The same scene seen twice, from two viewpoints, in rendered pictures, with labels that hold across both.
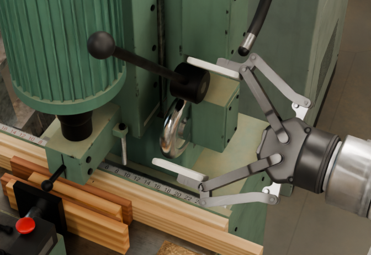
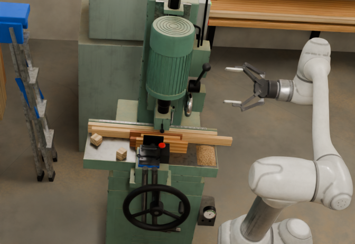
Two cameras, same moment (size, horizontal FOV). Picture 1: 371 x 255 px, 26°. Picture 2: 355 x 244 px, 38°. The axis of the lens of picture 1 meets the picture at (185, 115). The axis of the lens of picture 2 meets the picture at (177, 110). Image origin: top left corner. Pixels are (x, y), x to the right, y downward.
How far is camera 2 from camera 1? 1.33 m
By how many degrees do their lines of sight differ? 24
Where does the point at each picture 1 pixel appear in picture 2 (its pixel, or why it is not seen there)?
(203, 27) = (199, 64)
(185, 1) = (193, 56)
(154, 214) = (191, 137)
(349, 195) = (286, 94)
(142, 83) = not seen: hidden behind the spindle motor
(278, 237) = not seen: hidden behind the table
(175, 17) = not seen: hidden behind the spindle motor
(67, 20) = (184, 63)
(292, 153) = (264, 88)
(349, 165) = (285, 86)
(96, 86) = (184, 87)
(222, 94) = (202, 88)
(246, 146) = (193, 114)
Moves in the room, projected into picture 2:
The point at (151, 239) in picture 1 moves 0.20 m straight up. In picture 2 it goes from (191, 146) to (197, 113)
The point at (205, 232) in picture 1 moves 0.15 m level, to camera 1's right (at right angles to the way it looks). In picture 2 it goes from (211, 138) to (238, 130)
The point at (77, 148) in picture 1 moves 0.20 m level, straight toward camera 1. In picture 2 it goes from (167, 115) to (195, 142)
